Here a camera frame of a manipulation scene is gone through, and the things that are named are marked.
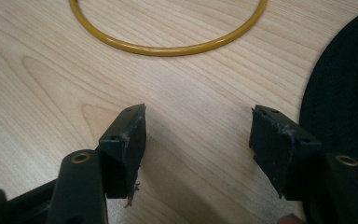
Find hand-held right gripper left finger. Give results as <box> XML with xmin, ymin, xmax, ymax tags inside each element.
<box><xmin>98</xmin><ymin>103</ymin><xmax>147</xmax><ymax>208</ymax></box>

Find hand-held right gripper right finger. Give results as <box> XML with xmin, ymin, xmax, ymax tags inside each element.
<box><xmin>249</xmin><ymin>105</ymin><xmax>324</xmax><ymax>202</ymax></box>

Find black round mat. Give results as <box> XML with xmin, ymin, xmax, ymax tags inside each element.
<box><xmin>298</xmin><ymin>6</ymin><xmax>358</xmax><ymax>169</ymax></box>

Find yellow ring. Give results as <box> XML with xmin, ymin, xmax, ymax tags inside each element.
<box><xmin>68</xmin><ymin>0</ymin><xmax>269</xmax><ymax>57</ymax></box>

